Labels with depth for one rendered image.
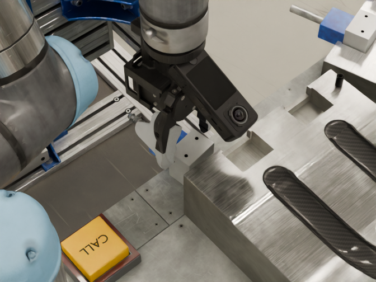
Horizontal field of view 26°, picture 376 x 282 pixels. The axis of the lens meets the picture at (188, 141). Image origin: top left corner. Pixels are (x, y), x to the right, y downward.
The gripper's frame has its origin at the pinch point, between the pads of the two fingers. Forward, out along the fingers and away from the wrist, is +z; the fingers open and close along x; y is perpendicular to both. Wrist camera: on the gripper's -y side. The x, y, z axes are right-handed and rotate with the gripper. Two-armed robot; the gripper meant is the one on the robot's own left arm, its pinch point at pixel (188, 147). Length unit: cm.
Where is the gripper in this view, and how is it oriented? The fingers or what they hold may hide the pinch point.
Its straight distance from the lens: 106.3
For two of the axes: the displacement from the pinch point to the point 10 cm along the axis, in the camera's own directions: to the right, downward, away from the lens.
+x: -6.6, 6.1, -4.5
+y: -7.6, -5.3, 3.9
